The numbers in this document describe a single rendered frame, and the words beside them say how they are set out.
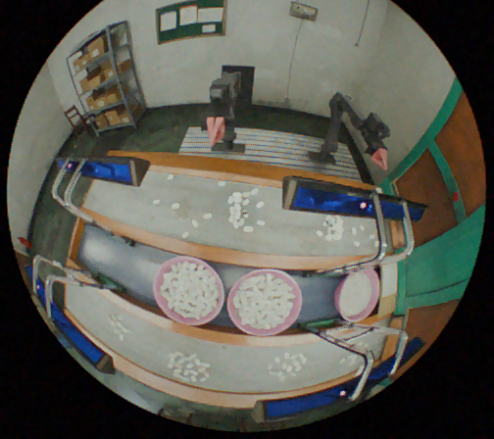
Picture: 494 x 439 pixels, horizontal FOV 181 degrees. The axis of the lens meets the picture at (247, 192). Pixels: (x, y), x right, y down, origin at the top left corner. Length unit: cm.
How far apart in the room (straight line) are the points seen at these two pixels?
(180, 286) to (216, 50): 236
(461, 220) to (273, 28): 236
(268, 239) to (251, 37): 217
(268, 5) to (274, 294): 254
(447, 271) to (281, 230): 86
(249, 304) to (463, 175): 106
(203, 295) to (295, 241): 42
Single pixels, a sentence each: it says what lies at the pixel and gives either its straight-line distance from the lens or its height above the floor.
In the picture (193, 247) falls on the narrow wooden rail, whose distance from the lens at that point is 62.
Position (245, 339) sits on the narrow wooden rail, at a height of 76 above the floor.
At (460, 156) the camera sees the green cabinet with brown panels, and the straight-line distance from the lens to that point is 93.
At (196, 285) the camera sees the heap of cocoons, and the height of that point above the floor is 74.
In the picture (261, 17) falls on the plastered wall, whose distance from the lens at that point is 229.
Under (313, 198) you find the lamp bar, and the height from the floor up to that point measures 108.
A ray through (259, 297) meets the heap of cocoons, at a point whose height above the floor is 72.
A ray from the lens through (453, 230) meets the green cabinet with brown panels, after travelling 88.
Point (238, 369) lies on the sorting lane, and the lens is 75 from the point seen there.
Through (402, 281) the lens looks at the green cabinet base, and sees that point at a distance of 102.
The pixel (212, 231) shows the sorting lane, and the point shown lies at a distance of 65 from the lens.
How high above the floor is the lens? 136
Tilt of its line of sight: 60 degrees down
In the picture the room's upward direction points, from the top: 8 degrees clockwise
